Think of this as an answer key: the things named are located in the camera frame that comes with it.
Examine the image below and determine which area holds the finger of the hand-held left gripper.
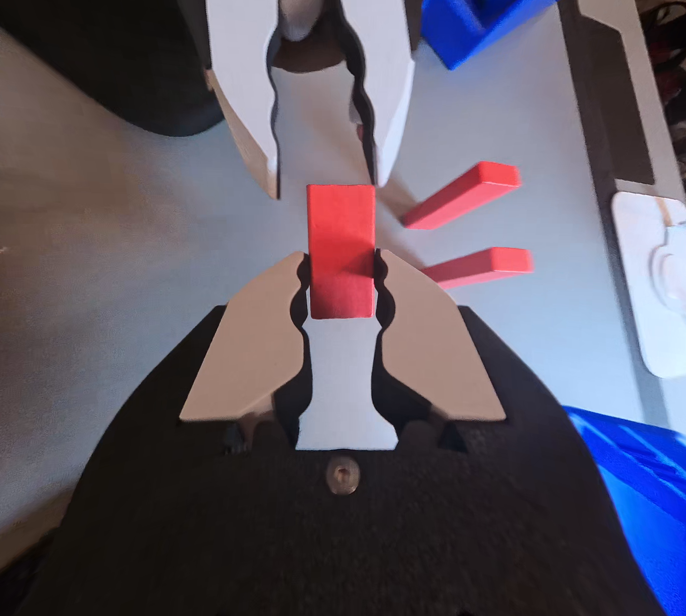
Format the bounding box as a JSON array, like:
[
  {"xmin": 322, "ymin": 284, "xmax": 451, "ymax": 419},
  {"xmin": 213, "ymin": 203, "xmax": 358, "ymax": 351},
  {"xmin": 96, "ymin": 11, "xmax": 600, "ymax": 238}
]
[
  {"xmin": 338, "ymin": 0, "xmax": 418, "ymax": 188},
  {"xmin": 202, "ymin": 0, "xmax": 283, "ymax": 199}
]

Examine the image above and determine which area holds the red wooden arch block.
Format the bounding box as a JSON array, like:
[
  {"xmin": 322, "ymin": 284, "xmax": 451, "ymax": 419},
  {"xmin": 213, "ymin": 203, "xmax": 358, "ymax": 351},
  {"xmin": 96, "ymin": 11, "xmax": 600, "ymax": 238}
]
[{"xmin": 308, "ymin": 185, "xmax": 378, "ymax": 319}]

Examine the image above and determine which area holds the blue plastic bin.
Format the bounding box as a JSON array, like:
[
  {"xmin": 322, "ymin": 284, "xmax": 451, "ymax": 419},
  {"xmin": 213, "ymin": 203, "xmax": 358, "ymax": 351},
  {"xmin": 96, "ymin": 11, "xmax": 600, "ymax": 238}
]
[
  {"xmin": 422, "ymin": 0, "xmax": 633, "ymax": 70},
  {"xmin": 565, "ymin": 407, "xmax": 686, "ymax": 616}
]

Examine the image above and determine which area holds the white document stand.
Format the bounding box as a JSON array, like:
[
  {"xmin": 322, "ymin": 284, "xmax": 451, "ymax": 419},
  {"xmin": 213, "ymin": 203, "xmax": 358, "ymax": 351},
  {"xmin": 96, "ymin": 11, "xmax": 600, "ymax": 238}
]
[{"xmin": 611, "ymin": 191, "xmax": 686, "ymax": 379}]

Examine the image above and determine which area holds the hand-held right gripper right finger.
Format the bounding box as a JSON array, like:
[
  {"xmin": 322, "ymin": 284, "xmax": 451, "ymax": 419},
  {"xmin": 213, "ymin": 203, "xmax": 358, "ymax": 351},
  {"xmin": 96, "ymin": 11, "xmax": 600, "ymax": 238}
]
[{"xmin": 372, "ymin": 250, "xmax": 507, "ymax": 424}]

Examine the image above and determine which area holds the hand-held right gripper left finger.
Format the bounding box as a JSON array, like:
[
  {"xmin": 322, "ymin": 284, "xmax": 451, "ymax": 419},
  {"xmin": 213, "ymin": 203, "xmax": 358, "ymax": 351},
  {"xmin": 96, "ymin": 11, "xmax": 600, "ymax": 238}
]
[{"xmin": 180, "ymin": 250, "xmax": 312, "ymax": 426}]

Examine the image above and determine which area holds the black wrist rest pad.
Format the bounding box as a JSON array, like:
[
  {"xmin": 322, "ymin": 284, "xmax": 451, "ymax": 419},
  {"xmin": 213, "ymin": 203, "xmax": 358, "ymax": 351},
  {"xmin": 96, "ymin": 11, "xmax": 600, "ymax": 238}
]
[{"xmin": 0, "ymin": 0, "xmax": 226, "ymax": 137}]

